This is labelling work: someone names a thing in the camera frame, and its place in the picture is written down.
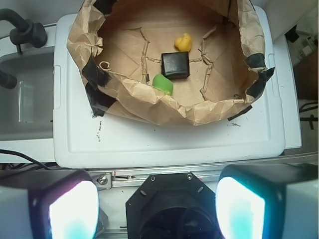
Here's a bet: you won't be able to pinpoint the aluminium frame rail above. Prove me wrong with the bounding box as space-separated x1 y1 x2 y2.
87 152 319 191

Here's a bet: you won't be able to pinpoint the black faucet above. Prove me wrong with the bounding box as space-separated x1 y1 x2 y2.
0 8 47 55

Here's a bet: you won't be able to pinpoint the black octagonal mount plate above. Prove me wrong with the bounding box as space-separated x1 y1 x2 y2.
126 173 223 239

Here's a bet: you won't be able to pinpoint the brown paper bag tray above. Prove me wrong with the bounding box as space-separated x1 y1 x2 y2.
67 0 274 126

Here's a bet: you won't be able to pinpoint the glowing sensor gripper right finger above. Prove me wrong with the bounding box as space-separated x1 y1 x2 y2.
216 163 319 239

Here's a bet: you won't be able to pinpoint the black square box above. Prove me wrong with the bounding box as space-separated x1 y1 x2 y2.
160 52 190 80

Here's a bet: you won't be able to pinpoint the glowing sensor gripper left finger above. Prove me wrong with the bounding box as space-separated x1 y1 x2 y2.
0 170 99 239

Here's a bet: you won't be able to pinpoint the green toy animal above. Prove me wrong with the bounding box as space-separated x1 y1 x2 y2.
152 74 173 95

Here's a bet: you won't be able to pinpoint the white plastic bin lid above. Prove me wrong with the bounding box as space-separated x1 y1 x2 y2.
53 14 285 169

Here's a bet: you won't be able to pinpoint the black cable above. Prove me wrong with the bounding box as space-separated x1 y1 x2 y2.
0 149 68 171

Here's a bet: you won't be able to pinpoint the yellow rubber duck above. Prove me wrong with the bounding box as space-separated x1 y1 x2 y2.
174 33 192 52

